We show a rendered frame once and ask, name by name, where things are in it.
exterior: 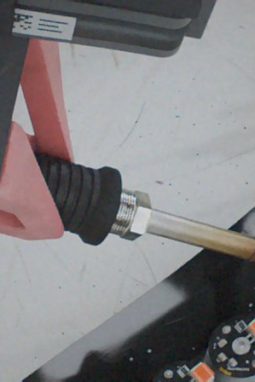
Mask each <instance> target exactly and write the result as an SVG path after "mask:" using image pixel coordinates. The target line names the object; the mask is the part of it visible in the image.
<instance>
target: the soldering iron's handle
mask: <svg viewBox="0 0 255 382"><path fill-rule="evenodd" d="M32 152H33V151H32ZM33 154H34V156H35V158H36V161H37V162H38V165H39V167H40V170H41V172H42V174H43V179H44V181H45V183H46V185H47V187H48V189H49V193H50V195H51V197H52V199H53V201H54V202H55V206H56V208H57V211H58V214H60V216H61V221H62V222H63V226H64V231H66V232H67V231H69V232H70V233H72V234H77V235H78V237H80V239H81V240H82V241H83V243H85V244H88V245H92V246H99V245H100V244H101V243H102V242H103V241H104V240H105V239H106V238H107V236H108V234H109V233H110V230H111V228H112V227H113V225H114V223H115V220H116V217H117V215H118V211H119V205H120V201H121V194H122V177H121V174H120V172H119V170H117V169H114V167H111V166H108V165H104V166H102V167H101V168H100V169H93V168H90V167H88V168H87V167H86V166H84V165H81V164H78V165H75V164H74V162H72V161H69V160H67V161H66V162H65V160H64V159H58V158H54V157H52V156H49V155H43V154H42V153H39V152H34V153H33Z"/></svg>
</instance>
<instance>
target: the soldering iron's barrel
mask: <svg viewBox="0 0 255 382"><path fill-rule="evenodd" d="M109 234H114V235H117V236H118V237H119V238H121V239H125V240H131V241H133V240H135V239H137V238H139V237H141V236H143V235H144V234H152V235H156V236H159V237H162V238H165V239H168V240H174V241H177V242H181V243H184V244H186V243H187V244H190V245H193V246H198V247H202V248H205V249H208V250H211V251H214V252H221V253H225V254H228V255H231V256H234V257H237V258H244V259H246V260H247V261H250V262H255V236H249V235H247V234H242V233H240V234H239V233H236V232H234V231H230V230H227V229H222V228H219V227H217V226H214V225H211V224H208V223H203V222H200V221H197V220H194V219H191V218H187V217H182V216H178V215H176V214H172V213H169V212H166V211H161V210H157V209H154V208H152V203H150V199H149V197H148V194H145V193H144V192H142V191H139V190H134V191H132V190H129V189H127V188H122V194H121V201H120V205H119V211H118V215H117V217H116V220H115V223H114V225H113V227H112V228H111V230H110V233H109Z"/></svg>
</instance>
